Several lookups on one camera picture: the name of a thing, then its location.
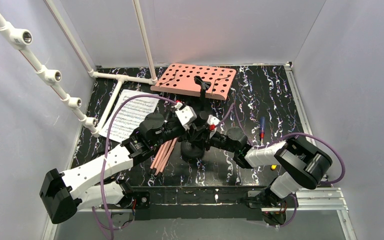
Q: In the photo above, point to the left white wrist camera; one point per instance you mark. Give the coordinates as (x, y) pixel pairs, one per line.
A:
(185, 114)

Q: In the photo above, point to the white PVC pipe frame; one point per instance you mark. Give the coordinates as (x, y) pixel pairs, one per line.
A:
(44, 76)

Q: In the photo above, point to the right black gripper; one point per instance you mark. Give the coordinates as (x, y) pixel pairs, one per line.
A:
(208, 135)

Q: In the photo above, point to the blue red screwdriver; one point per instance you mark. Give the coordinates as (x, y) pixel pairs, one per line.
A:
(262, 123)

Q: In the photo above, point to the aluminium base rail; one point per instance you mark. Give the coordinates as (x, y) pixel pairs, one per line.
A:
(221, 213)

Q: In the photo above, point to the pink music stand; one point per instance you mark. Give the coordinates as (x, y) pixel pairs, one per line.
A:
(178, 79)

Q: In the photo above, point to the sheet music page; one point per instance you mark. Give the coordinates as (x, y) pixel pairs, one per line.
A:
(130, 116)

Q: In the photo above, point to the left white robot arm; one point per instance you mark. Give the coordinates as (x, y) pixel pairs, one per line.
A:
(63, 193)

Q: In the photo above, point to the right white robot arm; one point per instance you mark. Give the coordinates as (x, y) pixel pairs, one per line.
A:
(304, 163)

